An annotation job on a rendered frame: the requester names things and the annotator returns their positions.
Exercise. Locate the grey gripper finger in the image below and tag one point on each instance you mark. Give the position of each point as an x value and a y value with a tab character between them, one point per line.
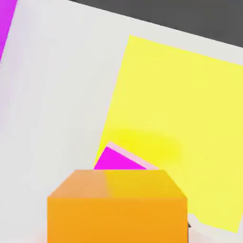
193	230

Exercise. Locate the small orange cube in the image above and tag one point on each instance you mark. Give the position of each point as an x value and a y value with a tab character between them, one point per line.
117	218

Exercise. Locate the small magenta cube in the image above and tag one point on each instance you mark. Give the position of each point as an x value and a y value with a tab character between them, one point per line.
117	161

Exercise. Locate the large yellow box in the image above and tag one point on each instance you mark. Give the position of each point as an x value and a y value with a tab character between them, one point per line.
180	98

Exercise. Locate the large magenta box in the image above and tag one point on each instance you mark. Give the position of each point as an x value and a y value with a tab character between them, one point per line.
5	19

